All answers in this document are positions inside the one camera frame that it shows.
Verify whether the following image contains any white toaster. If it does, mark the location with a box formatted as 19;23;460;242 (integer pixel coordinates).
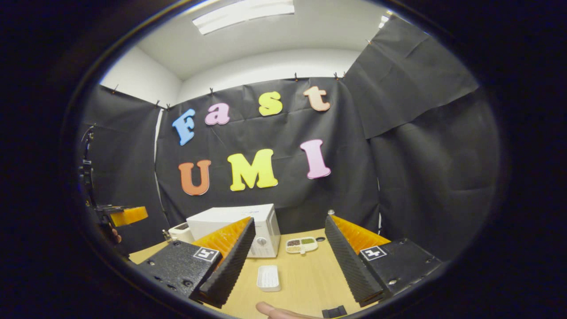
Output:
168;222;195;244

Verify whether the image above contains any large ceiling light panel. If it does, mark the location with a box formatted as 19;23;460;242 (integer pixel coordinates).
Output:
192;0;295;35

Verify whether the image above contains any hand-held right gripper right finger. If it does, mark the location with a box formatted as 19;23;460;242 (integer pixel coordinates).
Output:
325;214;443;307

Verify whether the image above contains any white rectangular tray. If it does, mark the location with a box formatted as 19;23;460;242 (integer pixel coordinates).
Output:
257;265;282;292

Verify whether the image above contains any white microwave oven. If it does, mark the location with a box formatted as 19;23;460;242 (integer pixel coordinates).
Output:
186;203;281;259

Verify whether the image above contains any white divided bean dish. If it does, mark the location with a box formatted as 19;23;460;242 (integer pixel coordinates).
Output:
285;237;319;255

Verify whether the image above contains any black backdrop cloth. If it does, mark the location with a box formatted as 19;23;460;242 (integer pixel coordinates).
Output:
78;16;501;262

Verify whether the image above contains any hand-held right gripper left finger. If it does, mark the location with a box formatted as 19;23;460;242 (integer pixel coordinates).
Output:
133;216;256;308

